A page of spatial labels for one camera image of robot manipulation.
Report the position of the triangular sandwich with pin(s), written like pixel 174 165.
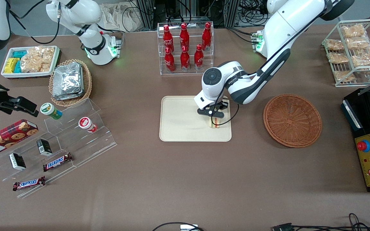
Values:
pixel 215 124

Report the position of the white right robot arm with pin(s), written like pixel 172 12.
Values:
pixel 93 45

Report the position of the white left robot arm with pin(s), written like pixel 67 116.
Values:
pixel 284 25

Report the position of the beige plastic serving tray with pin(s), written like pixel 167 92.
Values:
pixel 178 118

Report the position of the light wicker basket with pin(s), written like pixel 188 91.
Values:
pixel 87 83

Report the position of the brown round wicker basket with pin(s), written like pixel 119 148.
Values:
pixel 292 122

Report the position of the green yogurt cup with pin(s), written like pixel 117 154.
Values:
pixel 50 110

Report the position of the clear acrylic bottle rack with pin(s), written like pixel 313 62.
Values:
pixel 191 72

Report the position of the white rectangular snack bin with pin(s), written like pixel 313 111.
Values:
pixel 30 75

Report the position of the red tartan cookie box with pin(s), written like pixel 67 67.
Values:
pixel 8 138

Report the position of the yellow snack packet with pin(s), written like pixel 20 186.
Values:
pixel 10 65

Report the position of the teal snack packet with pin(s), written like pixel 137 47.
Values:
pixel 19 54
pixel 18 66

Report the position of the silver foil-wrapped pack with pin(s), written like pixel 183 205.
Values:
pixel 67 78
pixel 66 97

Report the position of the red Coca-Cola bottle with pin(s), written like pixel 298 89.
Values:
pixel 184 35
pixel 185 59
pixel 169 61
pixel 167 37
pixel 198 57
pixel 207 33

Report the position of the small black carton box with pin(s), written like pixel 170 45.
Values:
pixel 17 161
pixel 44 147

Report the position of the clear bag of crackers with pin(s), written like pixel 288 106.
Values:
pixel 37 58

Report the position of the red strawberry yogurt cup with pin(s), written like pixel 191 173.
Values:
pixel 87 124

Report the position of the Snickers chocolate bar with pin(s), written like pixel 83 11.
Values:
pixel 29 183
pixel 57 162

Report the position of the clear acrylic stepped display stand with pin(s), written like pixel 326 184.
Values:
pixel 85 144

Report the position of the small white device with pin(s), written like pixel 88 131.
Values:
pixel 189 227

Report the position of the beige cloth bag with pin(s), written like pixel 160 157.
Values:
pixel 117 16

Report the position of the clear bag of fried snacks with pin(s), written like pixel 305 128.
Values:
pixel 352 31
pixel 365 58
pixel 357 43
pixel 338 58
pixel 335 44
pixel 344 76

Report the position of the black machine with yellow panel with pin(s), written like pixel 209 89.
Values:
pixel 352 109

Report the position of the red emergency stop button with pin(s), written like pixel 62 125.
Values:
pixel 363 146

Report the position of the metal equipment frame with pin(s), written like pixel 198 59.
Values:
pixel 172 11

